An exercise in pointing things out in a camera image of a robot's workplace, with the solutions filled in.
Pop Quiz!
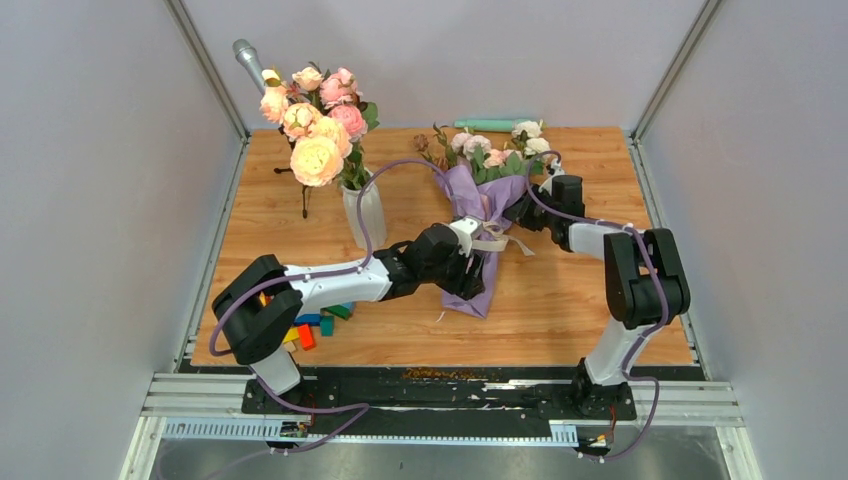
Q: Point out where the yellow wooden block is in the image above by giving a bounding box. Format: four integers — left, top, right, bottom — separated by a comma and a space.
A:
283, 327, 300, 344

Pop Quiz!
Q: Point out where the peach pink rose bunch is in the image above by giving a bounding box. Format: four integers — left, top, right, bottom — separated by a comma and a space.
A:
260, 63, 379, 191

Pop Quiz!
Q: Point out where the purple flower bouquet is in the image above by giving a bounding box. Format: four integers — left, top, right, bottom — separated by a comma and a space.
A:
412, 121, 550, 318

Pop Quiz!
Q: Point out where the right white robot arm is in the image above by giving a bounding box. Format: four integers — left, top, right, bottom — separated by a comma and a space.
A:
504, 174, 691, 418

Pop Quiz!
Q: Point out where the silver microphone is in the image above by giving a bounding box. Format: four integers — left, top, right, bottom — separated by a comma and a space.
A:
232, 39, 266, 94

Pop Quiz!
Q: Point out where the white slotted cable duct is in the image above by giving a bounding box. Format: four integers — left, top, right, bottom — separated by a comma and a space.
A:
162, 418, 580, 448

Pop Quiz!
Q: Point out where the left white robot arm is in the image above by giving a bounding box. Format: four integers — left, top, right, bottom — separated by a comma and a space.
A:
212, 217, 484, 413

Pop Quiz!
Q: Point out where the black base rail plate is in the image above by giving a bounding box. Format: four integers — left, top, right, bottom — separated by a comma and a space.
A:
282, 366, 643, 438

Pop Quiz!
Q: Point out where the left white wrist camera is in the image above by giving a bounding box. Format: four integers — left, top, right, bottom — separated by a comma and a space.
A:
448, 216, 483, 257

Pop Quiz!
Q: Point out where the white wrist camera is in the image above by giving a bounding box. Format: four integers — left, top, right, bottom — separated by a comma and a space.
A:
540, 162, 566, 194
448, 216, 483, 257

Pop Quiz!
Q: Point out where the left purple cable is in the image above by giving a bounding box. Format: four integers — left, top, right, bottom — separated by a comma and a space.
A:
208, 158, 458, 359

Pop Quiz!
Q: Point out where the cream printed ribbon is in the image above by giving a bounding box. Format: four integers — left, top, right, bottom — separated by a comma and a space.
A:
471, 221, 535, 257

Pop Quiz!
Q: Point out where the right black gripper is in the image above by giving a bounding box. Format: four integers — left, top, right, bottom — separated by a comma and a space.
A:
501, 183, 558, 232

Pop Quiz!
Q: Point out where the red orange wooden block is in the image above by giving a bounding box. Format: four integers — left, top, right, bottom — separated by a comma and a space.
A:
297, 324, 316, 351

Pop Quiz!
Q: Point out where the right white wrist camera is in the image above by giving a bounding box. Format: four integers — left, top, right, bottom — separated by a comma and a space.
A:
540, 162, 566, 194

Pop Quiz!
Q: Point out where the mint green microphone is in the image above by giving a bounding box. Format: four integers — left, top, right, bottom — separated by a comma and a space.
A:
452, 118, 525, 133

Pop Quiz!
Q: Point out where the green blue wooden block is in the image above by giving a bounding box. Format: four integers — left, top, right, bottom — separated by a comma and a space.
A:
322, 302, 355, 320

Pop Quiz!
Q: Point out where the teal wooden block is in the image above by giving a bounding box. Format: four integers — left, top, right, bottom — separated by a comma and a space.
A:
319, 315, 335, 337

